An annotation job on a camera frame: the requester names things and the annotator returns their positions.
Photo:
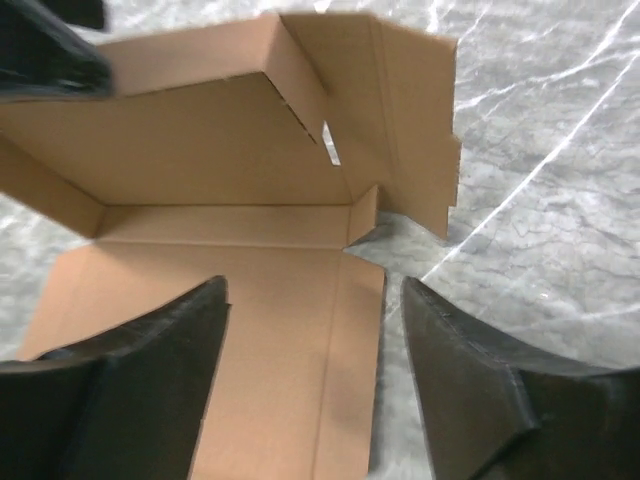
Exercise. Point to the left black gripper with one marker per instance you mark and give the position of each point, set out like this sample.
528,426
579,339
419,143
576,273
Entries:
43,58

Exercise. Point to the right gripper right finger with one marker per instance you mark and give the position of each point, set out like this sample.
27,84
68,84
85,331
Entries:
495,407

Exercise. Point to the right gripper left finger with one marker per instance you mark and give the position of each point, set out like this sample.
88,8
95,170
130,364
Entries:
127,403

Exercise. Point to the brown cardboard box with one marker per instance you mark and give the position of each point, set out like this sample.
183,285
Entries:
256,150

